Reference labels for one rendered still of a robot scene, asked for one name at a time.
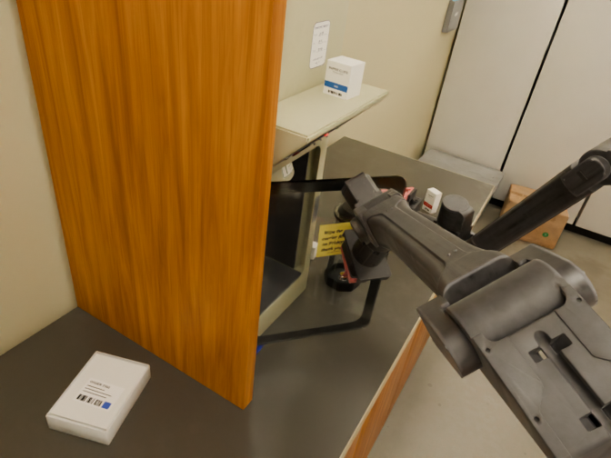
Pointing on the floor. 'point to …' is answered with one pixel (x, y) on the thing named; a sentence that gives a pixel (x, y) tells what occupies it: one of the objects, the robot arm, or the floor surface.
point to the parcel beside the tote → (546, 238)
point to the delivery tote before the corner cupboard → (464, 168)
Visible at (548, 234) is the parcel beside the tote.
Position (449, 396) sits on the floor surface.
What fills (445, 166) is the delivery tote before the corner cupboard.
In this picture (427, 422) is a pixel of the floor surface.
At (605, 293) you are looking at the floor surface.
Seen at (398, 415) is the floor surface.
